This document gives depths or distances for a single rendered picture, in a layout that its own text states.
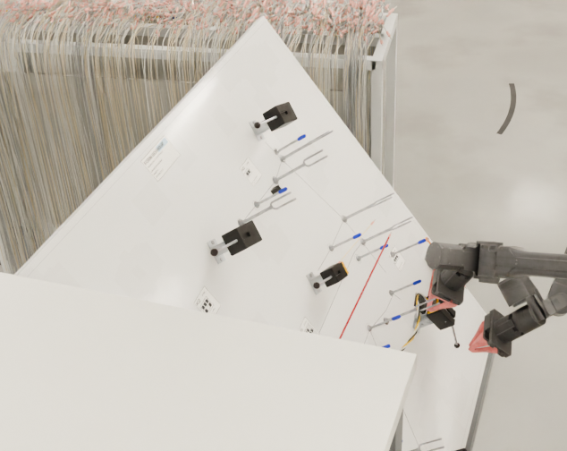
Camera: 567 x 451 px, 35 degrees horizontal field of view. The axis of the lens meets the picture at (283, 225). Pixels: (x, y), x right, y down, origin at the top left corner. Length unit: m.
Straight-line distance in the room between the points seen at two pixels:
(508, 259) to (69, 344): 1.09
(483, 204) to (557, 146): 0.73
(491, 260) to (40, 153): 1.65
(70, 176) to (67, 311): 1.97
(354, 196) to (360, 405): 1.29
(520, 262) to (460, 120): 3.51
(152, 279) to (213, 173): 0.32
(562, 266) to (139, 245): 0.78
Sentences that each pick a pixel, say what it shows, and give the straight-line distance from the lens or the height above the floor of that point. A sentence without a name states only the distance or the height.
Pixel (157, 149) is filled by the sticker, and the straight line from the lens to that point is 1.71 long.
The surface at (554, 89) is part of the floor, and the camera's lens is 5.75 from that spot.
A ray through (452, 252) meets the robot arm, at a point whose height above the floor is 1.36.
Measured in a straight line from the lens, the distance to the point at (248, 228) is 1.65.
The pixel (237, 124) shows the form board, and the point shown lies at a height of 1.59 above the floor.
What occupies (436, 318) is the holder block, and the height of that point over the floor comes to 1.13.
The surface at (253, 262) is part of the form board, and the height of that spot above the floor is 1.43.
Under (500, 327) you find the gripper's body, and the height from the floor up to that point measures 1.12.
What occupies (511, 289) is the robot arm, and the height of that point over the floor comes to 1.21.
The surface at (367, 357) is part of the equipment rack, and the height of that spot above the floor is 1.85.
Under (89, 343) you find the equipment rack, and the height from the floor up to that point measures 1.85.
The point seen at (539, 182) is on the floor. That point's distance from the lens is 4.79.
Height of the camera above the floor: 2.49
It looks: 34 degrees down
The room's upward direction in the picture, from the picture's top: 3 degrees counter-clockwise
